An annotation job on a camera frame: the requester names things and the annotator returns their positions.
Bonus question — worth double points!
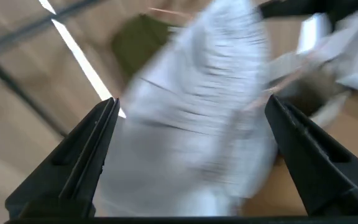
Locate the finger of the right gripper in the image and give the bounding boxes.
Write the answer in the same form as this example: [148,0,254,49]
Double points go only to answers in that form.
[258,0,358,30]

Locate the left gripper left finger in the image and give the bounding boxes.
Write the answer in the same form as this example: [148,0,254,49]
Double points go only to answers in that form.
[4,97,121,218]

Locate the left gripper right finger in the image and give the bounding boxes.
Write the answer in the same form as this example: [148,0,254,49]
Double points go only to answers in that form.
[264,95,358,217]

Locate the pale grey shorts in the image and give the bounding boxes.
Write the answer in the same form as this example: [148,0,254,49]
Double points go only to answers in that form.
[93,0,358,218]

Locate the black clothes rack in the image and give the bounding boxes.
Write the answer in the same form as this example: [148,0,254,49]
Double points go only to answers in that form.
[0,0,101,139]

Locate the green long-sleeved shirt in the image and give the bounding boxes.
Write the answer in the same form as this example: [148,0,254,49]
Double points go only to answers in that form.
[110,14,180,80]

